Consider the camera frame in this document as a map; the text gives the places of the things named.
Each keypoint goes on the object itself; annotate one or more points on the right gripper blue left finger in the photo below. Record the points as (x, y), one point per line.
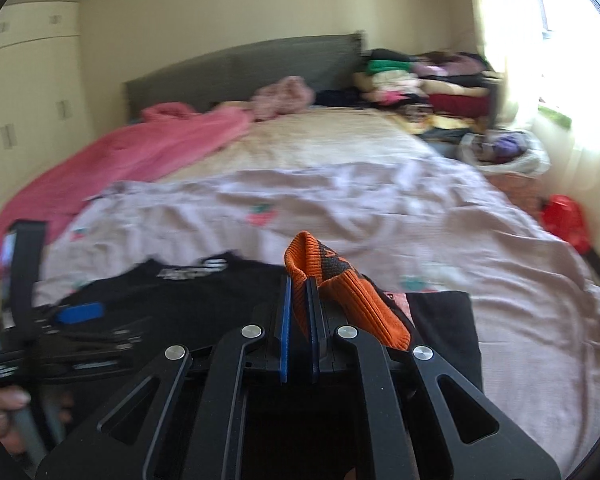
(284, 330)

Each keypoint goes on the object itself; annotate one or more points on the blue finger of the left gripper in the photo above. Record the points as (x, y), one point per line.
(80, 313)

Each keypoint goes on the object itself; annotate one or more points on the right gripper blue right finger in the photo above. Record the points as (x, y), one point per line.
(316, 323)

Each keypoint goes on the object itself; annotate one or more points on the black and orange garment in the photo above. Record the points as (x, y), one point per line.
(196, 305)

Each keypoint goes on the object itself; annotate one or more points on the pile of folded clothes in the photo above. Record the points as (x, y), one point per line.
(440, 96)

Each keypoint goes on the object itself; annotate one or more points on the person's left hand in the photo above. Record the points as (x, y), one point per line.
(12, 399)

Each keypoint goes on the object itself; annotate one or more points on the beige bed sheet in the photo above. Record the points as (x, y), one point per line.
(320, 137)

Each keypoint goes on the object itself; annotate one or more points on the dusty pink crumpled garment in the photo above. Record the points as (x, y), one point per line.
(289, 95)

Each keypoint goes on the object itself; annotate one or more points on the pink blanket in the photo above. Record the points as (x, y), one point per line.
(169, 137)

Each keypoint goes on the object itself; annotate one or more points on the dark navy garment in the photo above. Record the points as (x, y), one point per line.
(350, 98)

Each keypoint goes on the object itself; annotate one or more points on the white built-in wardrobe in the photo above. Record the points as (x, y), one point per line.
(43, 112)

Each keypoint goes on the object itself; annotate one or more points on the dark grey headboard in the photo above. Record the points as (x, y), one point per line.
(234, 74)

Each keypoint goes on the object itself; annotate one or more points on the lilac strawberry print sheet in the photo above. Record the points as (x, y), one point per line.
(536, 305)

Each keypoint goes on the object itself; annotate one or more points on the red plastic bag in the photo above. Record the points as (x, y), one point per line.
(564, 217)

